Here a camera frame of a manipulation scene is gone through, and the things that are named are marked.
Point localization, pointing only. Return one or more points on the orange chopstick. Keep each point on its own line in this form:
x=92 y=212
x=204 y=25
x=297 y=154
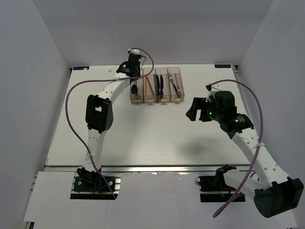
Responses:
x=148 y=81
x=145 y=86

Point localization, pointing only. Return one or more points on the black handled fork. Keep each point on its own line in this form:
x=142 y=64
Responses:
x=173 y=84

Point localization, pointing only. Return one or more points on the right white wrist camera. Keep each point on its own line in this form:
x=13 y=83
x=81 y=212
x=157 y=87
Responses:
x=212 y=89

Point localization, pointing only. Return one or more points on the xdof label sticker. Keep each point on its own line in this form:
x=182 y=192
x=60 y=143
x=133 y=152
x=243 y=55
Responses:
x=222 y=66
x=80 y=68

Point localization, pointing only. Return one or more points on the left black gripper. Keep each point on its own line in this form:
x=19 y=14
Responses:
x=138 y=67

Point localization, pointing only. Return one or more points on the right xdof label sticker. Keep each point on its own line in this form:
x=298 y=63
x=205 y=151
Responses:
x=222 y=66

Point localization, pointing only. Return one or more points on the black knife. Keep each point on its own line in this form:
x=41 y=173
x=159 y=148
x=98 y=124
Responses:
x=158 y=85

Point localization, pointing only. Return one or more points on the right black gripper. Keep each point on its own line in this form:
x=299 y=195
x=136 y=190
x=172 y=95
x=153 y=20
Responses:
x=199 y=103

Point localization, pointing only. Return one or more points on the aluminium table rail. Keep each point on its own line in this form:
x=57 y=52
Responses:
x=240 y=87
x=154 y=169

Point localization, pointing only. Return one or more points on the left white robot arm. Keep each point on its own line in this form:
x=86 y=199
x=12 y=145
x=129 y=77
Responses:
x=99 y=119

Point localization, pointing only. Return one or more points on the left xdof label sticker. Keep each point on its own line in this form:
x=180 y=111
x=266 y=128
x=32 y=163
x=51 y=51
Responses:
x=80 y=68

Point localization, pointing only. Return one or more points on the aluminium table front rail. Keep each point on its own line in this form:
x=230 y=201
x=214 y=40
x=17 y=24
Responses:
x=154 y=169

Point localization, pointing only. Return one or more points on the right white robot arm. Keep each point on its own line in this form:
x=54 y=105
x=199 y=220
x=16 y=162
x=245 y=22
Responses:
x=274 y=192

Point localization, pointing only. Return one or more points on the lone teal chopstick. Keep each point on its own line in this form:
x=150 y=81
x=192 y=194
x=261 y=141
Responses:
x=152 y=91

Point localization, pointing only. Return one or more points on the blue knife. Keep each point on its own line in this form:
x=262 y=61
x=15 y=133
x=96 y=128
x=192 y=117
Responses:
x=161 y=85

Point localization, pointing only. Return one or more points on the aluminium table right rail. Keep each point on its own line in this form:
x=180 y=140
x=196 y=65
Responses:
x=240 y=87

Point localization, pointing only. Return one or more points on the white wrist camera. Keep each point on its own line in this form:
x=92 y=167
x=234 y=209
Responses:
x=212 y=89
x=136 y=51

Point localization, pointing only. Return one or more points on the black spoon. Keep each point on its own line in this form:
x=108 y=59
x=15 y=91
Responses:
x=134 y=88

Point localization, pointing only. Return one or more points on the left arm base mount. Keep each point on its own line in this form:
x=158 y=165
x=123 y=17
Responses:
x=91 y=186

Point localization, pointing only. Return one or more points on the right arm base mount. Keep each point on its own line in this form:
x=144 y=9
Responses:
x=213 y=188

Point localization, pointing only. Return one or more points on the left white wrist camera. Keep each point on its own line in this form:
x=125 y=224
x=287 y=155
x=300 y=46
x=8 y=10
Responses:
x=136 y=51

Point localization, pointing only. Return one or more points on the pink handled fork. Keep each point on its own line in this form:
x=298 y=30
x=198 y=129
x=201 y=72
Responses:
x=179 y=84

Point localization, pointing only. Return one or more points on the clear container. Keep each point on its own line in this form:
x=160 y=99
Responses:
x=166 y=91
x=174 y=97
x=149 y=88
x=139 y=97

